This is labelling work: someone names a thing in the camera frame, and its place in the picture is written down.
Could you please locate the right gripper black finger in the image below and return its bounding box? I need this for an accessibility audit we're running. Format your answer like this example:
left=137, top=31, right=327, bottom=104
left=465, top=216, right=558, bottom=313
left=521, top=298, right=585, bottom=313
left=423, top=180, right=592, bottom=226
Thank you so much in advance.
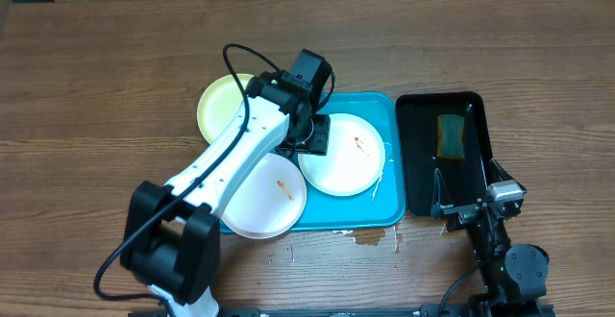
left=430, top=168, right=452, bottom=218
left=488, top=158, right=513, bottom=184

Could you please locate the green and yellow sponge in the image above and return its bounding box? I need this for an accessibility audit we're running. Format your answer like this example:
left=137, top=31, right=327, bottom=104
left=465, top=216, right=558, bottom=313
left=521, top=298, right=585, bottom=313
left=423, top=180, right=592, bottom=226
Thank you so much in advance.
left=436, top=114, right=465, bottom=159

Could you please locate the white plate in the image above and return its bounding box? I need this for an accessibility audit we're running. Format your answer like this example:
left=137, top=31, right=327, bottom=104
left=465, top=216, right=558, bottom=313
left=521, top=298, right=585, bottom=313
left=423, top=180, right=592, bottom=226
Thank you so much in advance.
left=222, top=154, right=307, bottom=239
left=298, top=113, right=385, bottom=197

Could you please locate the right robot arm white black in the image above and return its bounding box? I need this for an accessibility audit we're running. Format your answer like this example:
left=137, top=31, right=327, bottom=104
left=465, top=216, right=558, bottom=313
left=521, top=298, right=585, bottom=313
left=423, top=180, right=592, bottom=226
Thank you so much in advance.
left=430, top=159, right=554, bottom=316

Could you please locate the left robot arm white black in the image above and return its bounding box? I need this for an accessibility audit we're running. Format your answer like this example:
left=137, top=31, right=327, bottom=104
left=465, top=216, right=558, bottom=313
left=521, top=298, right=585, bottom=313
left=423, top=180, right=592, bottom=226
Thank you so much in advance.
left=113, top=49, right=334, bottom=316

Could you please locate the blue plastic tray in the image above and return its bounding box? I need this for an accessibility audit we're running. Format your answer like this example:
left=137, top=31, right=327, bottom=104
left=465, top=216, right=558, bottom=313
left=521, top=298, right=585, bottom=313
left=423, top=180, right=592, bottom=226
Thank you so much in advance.
left=218, top=90, right=407, bottom=234

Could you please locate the black plastic tray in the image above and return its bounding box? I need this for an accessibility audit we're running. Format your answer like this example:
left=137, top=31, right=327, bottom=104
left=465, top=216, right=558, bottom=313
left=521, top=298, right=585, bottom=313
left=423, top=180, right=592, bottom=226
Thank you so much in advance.
left=395, top=91, right=493, bottom=217

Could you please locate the yellow-green plate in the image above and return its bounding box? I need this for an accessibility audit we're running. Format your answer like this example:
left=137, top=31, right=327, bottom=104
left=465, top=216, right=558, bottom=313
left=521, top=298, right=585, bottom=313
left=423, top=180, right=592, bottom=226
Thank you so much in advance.
left=196, top=75, right=243, bottom=143

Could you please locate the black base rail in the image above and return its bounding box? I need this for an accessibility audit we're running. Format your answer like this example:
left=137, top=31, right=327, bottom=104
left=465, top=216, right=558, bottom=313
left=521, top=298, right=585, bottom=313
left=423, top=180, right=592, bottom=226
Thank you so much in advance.
left=127, top=304, right=556, bottom=317

